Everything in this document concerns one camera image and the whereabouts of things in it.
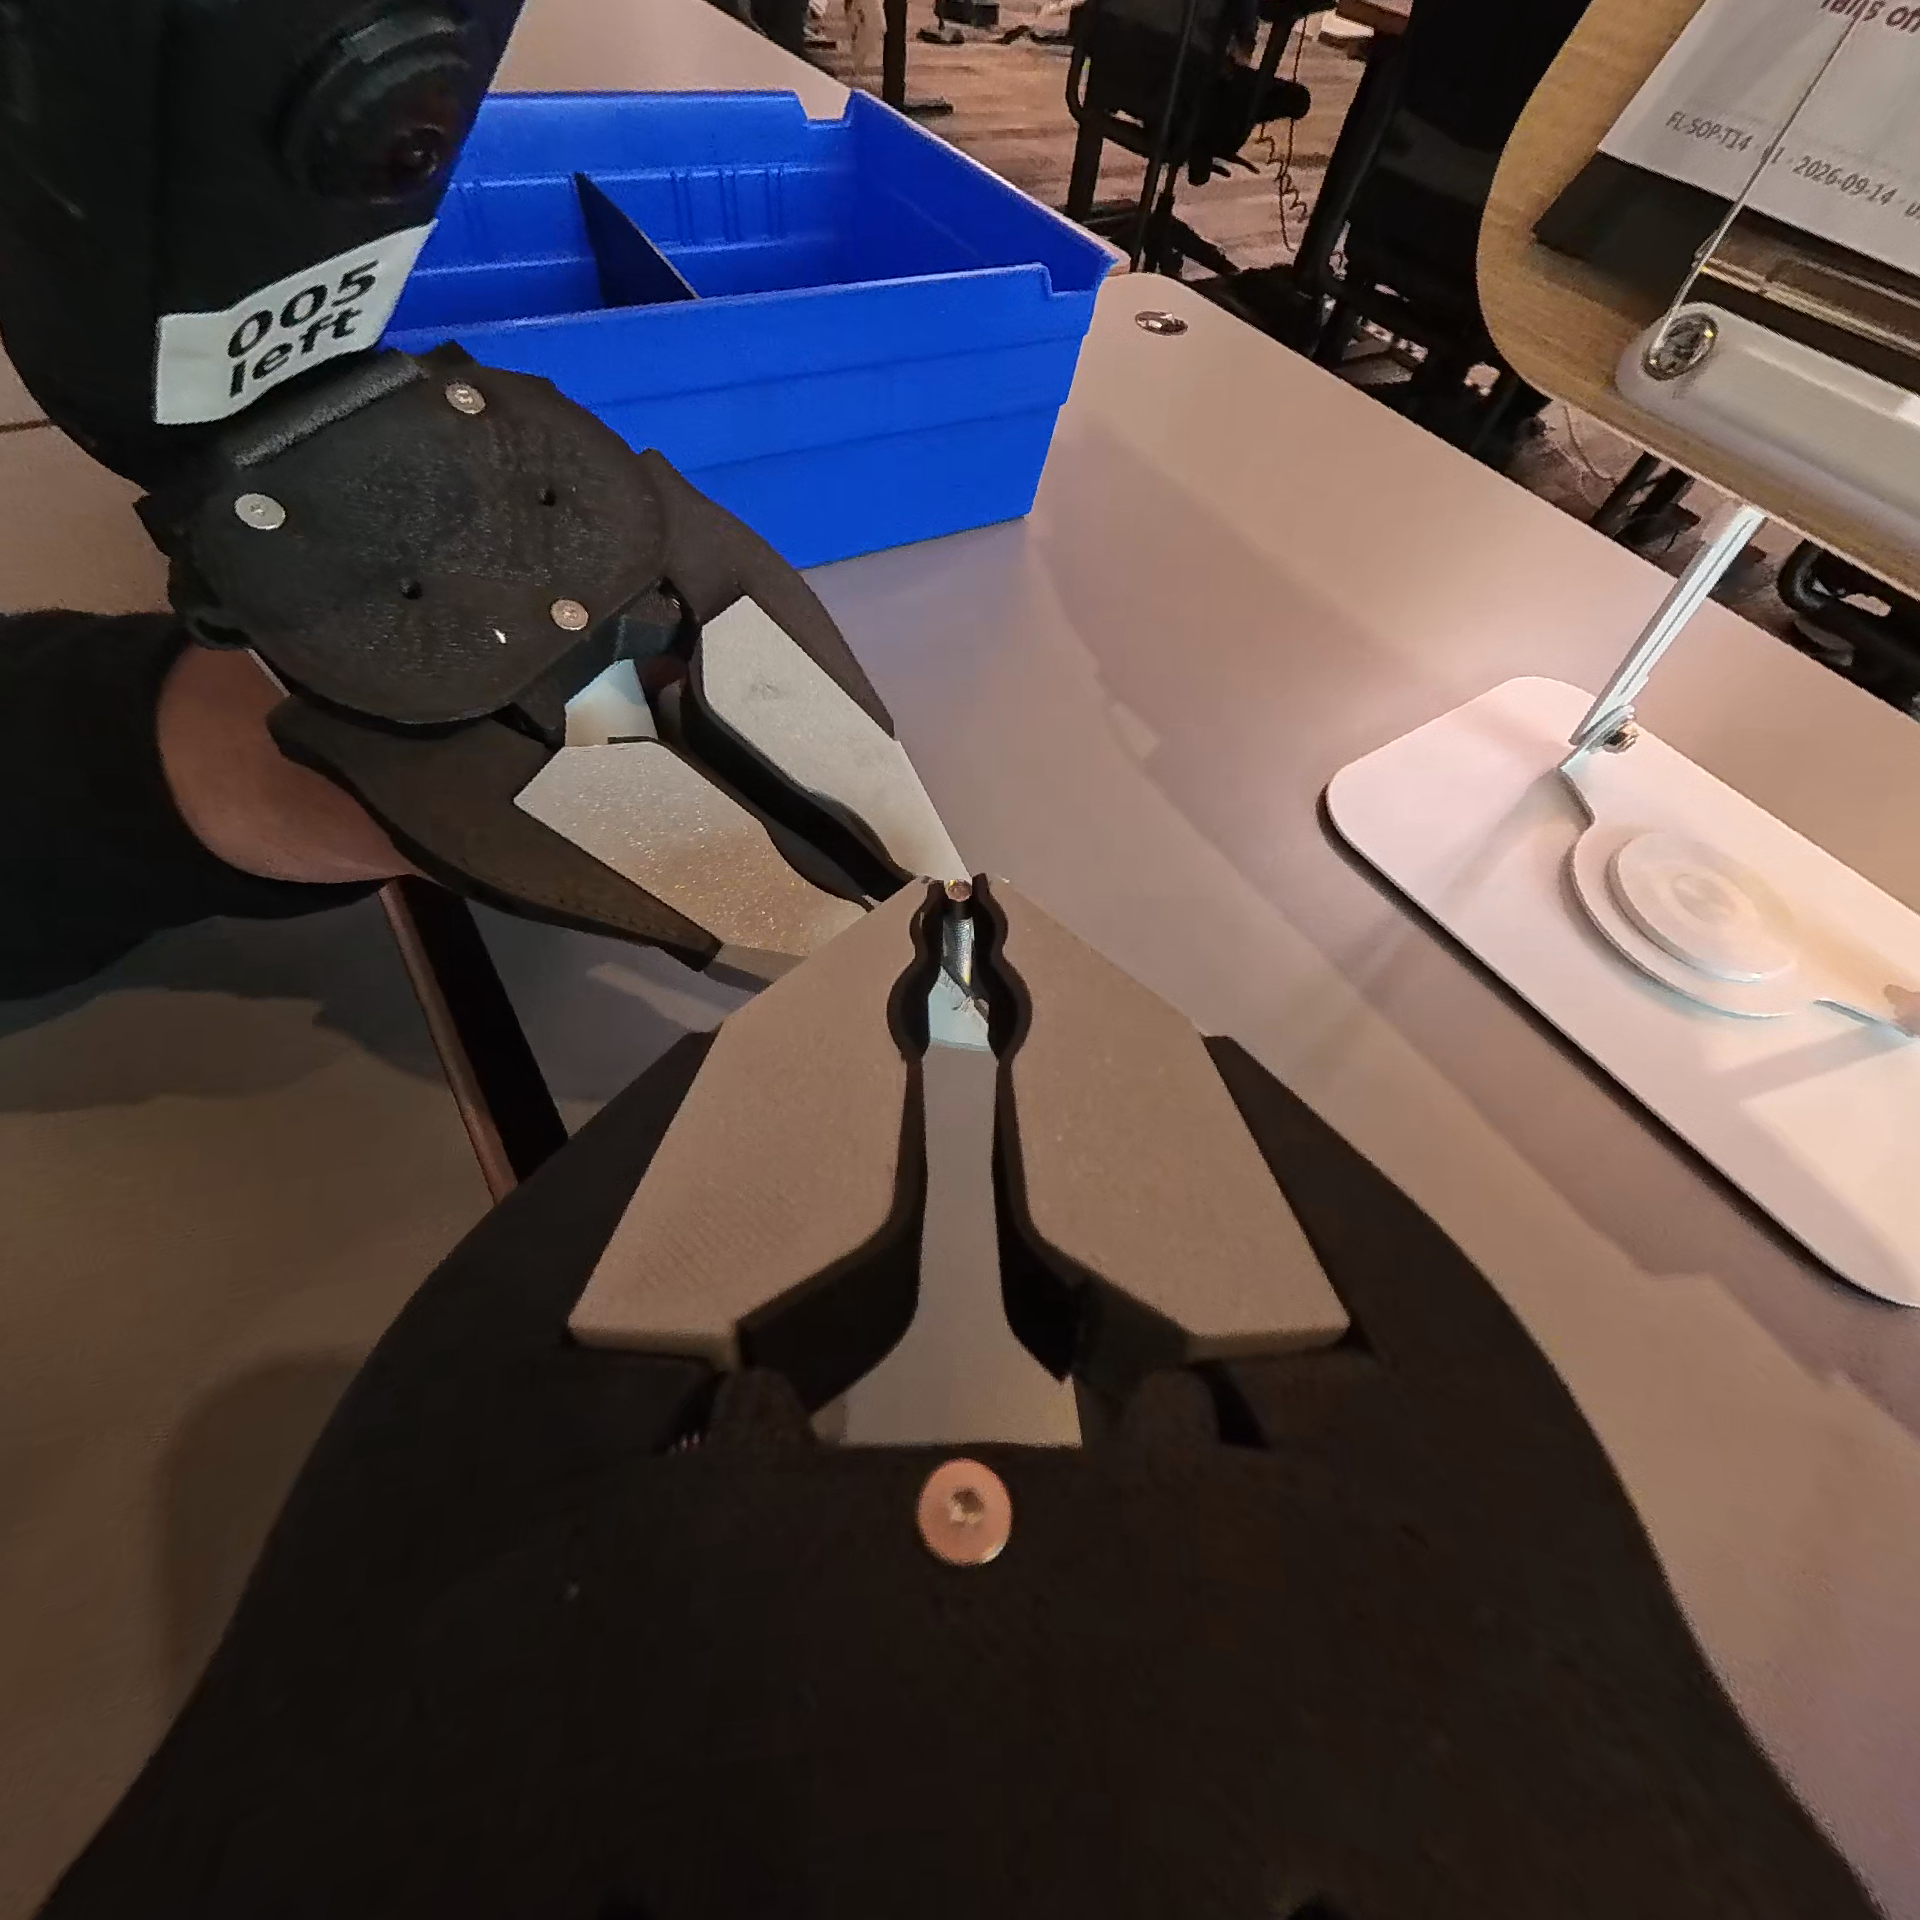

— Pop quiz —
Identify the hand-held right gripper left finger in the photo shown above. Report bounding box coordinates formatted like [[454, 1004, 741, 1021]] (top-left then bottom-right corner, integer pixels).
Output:
[[566, 878, 961, 1413]]

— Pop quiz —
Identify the white paper sheet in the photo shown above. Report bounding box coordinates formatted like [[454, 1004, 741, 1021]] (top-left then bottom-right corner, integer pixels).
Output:
[[1597, 0, 1920, 248]]

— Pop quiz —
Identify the black office chair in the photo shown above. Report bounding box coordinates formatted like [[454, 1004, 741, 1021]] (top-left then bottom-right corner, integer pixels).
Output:
[[1288, 0, 1593, 466], [1068, 0, 1319, 279]]

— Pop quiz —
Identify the person's left hand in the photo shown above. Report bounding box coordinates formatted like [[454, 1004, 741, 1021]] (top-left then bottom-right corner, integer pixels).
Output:
[[153, 656, 414, 886]]

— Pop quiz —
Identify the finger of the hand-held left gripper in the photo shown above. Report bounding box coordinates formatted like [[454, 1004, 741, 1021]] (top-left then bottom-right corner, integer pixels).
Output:
[[660, 595, 973, 909], [513, 667, 903, 984]]

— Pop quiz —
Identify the blue plastic bin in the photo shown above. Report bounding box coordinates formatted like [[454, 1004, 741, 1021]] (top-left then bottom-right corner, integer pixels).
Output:
[[358, 87, 1119, 572]]

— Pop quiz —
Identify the person's left forearm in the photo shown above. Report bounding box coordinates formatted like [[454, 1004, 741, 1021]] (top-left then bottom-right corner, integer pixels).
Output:
[[0, 608, 383, 1008]]

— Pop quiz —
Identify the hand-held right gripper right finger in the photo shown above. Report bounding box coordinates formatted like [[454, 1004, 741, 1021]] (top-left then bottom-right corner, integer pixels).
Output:
[[966, 878, 1355, 1390]]

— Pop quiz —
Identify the wooden clipboard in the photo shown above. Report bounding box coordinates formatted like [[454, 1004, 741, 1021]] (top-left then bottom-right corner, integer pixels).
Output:
[[1477, 0, 1920, 527]]

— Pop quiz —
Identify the silver metal bolt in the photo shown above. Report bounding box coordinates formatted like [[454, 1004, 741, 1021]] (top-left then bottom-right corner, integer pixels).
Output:
[[932, 879, 995, 1021]]

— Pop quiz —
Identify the white clipboard clip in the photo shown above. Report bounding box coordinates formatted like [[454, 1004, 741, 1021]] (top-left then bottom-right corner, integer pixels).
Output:
[[1616, 300, 1920, 485]]

